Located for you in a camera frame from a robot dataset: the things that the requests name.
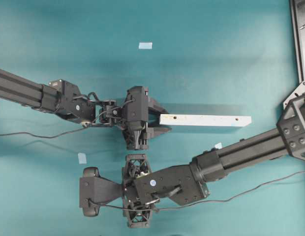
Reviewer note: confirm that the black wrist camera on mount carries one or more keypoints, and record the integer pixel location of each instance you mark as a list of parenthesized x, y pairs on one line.
[(137, 94)]

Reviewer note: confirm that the black metal frame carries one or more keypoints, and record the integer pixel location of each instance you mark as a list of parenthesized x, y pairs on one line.
[(297, 8)]

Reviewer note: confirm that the light blue tape scrap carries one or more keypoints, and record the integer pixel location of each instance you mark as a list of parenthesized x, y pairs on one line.
[(218, 146)]

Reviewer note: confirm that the black board-side robot arm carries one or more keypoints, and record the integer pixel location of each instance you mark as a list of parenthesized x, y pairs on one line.
[(64, 100)]

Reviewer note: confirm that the black rod-side robot arm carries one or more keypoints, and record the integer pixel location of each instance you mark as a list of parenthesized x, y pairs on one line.
[(186, 184)]

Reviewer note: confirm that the black rod-holding gripper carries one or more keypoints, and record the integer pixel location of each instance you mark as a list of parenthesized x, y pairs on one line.
[(136, 166)]

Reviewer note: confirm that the light blue tape piece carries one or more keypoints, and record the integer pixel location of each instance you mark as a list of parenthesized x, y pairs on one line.
[(82, 158)]

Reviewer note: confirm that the white wooden board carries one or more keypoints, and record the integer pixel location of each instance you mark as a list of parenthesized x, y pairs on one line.
[(205, 120)]

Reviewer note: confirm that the black board-holding gripper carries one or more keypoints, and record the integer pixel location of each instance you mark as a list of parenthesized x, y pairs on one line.
[(135, 118)]

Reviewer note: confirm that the black rod-side wrist camera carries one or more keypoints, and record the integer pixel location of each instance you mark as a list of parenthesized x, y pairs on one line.
[(95, 190)]

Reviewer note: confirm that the light blue tape strip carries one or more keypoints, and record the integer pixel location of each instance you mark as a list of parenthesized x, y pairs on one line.
[(145, 45)]

